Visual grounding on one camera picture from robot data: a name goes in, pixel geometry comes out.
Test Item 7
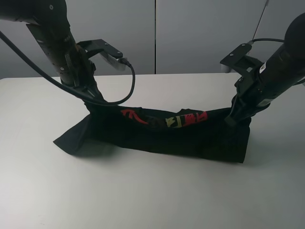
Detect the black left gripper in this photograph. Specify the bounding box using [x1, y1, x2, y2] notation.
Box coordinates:
[61, 49, 104, 102]

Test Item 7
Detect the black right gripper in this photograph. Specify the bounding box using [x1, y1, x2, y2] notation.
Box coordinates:
[225, 71, 264, 125]

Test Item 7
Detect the black printed t-shirt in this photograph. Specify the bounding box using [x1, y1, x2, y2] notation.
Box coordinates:
[54, 103, 251, 163]

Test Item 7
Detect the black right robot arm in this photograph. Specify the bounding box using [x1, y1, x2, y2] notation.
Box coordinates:
[220, 14, 305, 126]

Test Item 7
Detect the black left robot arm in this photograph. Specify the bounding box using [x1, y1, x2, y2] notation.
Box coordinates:
[0, 0, 103, 100]

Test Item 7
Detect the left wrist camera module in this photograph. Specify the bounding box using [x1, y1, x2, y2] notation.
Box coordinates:
[77, 39, 126, 71]

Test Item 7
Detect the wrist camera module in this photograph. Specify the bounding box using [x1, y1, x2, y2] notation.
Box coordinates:
[220, 41, 263, 75]
[77, 39, 126, 71]

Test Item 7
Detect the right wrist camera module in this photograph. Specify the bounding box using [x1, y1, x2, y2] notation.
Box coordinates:
[220, 41, 263, 75]

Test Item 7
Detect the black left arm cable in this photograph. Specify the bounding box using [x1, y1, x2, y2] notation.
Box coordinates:
[0, 30, 136, 105]

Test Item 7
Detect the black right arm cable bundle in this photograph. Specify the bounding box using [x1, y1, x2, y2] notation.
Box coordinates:
[247, 38, 286, 46]

